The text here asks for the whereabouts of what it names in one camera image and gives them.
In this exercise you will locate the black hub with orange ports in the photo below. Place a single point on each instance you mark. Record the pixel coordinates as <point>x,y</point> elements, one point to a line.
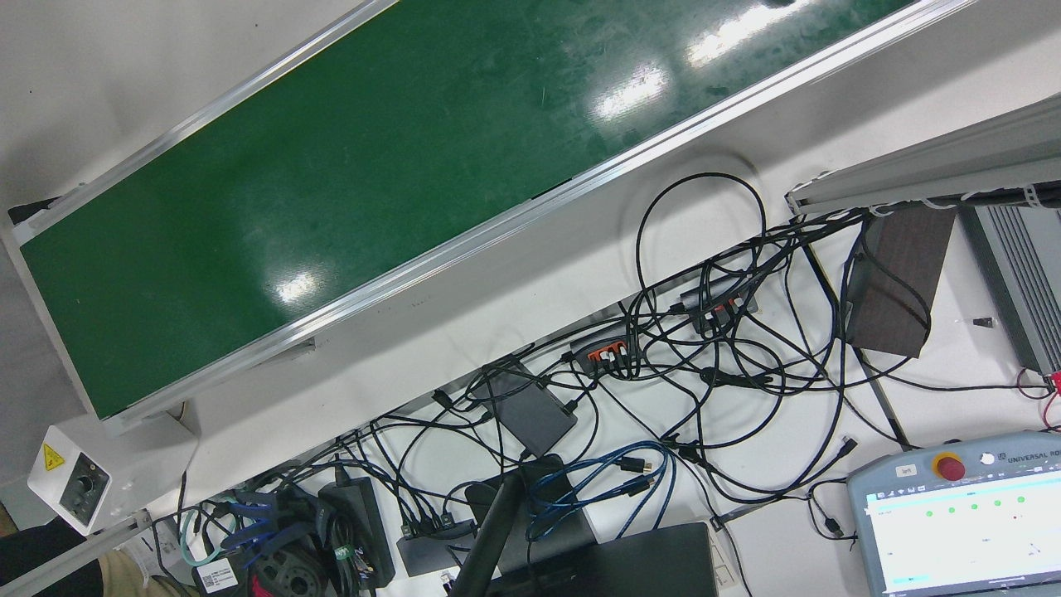
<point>601,344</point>

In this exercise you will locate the black adapter box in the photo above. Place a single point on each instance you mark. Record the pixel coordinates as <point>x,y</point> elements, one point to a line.
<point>530,414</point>

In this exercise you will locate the black usb hub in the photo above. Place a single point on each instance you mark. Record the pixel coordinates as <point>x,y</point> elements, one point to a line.
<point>713,298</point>

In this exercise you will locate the green conveyor belt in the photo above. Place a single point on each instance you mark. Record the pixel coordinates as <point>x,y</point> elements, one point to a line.
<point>373,182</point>

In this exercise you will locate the black Huawei monitor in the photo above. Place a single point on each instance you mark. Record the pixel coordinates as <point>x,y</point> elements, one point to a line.
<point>497,531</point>

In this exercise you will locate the small black dock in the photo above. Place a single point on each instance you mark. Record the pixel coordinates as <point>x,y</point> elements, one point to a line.
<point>423,551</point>

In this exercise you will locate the black power brick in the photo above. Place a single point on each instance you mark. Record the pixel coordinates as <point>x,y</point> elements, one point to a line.
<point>360,531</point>

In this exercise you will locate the dark brown box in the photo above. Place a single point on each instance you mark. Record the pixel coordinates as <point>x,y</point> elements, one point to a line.
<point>899,282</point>

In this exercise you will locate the white label tag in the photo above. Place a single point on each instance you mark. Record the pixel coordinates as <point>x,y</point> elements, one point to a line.
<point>217,575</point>

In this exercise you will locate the grey robot teach pendant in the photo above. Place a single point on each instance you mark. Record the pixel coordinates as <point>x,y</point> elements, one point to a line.
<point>953,531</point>

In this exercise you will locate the white conveyor control box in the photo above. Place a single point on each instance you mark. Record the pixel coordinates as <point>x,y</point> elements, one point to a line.
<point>79,489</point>

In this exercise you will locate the grey ribbed metal device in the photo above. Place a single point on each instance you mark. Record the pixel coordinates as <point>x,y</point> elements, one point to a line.
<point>1028,274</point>

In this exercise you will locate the person in black shirt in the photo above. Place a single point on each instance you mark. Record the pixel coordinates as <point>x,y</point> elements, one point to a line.
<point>41,547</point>

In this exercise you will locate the aluminium profile frame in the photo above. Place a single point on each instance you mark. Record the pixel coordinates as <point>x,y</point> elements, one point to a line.
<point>953,162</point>

